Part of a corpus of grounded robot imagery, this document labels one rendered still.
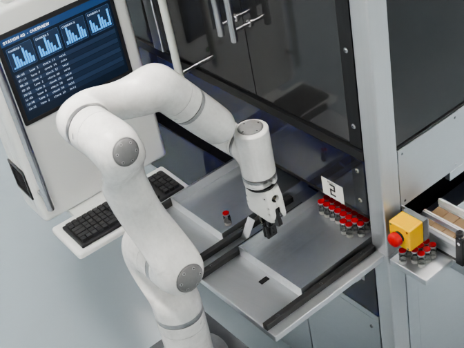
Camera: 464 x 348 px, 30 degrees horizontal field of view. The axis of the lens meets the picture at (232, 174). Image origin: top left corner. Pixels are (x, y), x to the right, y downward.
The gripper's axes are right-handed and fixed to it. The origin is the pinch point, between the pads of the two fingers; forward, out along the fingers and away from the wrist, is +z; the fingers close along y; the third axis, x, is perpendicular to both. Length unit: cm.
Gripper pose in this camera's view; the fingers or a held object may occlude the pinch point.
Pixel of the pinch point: (269, 229)
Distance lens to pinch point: 220.9
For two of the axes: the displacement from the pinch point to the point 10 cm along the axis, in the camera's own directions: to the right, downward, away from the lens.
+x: -7.7, 4.8, -4.2
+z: 1.7, 7.9, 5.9
